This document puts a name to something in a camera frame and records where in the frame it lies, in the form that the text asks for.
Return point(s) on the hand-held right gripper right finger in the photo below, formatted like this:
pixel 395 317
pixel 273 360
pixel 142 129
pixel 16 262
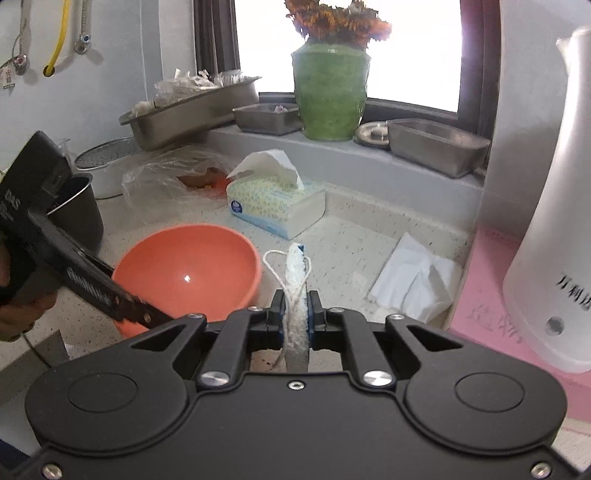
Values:
pixel 315 321

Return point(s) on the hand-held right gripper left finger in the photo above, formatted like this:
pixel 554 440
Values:
pixel 279 318

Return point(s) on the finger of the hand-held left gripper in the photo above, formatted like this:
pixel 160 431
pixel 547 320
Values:
pixel 106 290

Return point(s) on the white mesh dish sponge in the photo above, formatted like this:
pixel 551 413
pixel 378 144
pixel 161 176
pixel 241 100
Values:
pixel 295 295

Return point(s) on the orange plastic bowl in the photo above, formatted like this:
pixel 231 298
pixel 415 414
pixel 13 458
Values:
pixel 184 267

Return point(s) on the white paper towel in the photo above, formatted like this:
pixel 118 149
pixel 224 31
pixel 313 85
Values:
pixel 415 281

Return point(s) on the black cooker inner pot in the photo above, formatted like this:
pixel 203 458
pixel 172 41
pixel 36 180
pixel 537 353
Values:
pixel 83 217

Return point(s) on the white perforated steamer basket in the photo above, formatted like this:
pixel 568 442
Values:
pixel 106 166

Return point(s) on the white hanging tag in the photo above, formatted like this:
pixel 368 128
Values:
pixel 8 76

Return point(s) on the clear plastic bag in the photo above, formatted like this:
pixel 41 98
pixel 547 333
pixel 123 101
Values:
pixel 152 184

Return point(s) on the orange carrot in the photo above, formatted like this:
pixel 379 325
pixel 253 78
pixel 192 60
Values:
pixel 203 177

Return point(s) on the large steel tray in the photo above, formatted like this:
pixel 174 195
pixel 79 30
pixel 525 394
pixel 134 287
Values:
pixel 184 120

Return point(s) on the plastic wrapped food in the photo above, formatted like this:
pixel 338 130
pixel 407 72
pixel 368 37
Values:
pixel 180 90

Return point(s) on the pink box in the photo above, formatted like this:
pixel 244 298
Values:
pixel 489 286

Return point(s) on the round steel lid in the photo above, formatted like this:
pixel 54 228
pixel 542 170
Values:
pixel 371 136

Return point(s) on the small steel tray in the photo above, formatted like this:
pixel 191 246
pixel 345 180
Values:
pixel 265 121

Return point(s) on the green glass vase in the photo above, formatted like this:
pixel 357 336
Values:
pixel 330 92

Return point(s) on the dark curtain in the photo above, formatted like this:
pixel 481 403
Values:
pixel 214 32

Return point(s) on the white electric kettle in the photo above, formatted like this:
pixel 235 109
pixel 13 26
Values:
pixel 554 207

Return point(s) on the window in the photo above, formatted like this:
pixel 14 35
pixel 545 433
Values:
pixel 415 50

